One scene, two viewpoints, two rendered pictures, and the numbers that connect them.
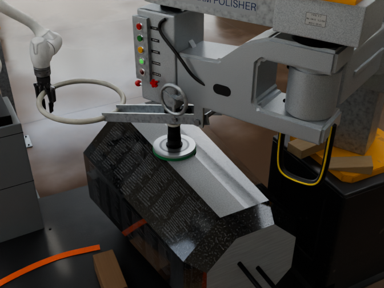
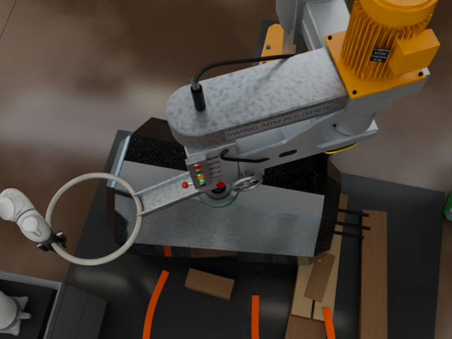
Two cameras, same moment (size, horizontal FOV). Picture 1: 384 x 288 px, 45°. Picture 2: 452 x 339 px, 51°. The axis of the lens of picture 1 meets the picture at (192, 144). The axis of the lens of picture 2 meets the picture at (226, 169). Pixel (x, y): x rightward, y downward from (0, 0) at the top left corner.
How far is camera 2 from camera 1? 181 cm
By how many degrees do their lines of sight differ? 43
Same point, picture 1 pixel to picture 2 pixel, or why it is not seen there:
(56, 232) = (121, 294)
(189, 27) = not seen: hidden behind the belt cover
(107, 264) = (202, 281)
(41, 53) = (44, 229)
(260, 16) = (331, 109)
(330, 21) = (399, 91)
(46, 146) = not seen: outside the picture
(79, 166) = not seen: hidden behind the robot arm
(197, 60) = (261, 151)
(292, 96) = (352, 127)
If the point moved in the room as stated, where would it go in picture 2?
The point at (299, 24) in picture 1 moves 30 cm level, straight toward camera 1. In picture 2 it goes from (372, 101) to (432, 159)
